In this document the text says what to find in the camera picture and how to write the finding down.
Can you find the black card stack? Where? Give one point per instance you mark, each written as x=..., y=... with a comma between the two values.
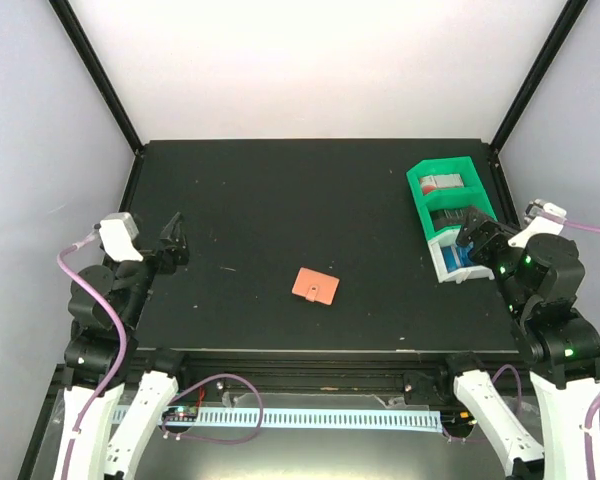
x=449, y=217

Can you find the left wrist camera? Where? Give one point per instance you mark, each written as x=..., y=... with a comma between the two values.
x=117, y=232

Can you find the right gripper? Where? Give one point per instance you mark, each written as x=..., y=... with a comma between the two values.
x=496, y=232

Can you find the right black frame post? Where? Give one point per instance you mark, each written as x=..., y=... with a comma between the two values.
x=557, y=36

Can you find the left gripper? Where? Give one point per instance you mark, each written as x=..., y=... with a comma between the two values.
x=179, y=251

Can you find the black frame post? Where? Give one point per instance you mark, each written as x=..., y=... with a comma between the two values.
x=557, y=36
x=79, y=39

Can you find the left black frame post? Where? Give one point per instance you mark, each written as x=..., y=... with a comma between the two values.
x=79, y=39

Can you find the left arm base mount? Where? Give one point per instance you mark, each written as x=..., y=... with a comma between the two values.
x=179, y=418

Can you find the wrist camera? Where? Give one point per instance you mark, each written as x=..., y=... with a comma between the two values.
x=540, y=217
x=117, y=232

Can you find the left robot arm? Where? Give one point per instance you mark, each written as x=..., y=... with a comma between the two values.
x=111, y=280

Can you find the blue card stack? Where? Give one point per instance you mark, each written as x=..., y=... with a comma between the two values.
x=456, y=257

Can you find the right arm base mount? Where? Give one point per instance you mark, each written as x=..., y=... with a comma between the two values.
x=432, y=383

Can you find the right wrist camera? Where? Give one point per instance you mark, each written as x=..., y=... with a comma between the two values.
x=540, y=217

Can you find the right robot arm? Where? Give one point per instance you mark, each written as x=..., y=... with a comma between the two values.
x=538, y=273

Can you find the white slotted cable duct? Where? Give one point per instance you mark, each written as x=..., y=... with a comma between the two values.
x=332, y=419

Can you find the green and white card bin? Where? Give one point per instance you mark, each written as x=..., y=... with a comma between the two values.
x=443, y=190

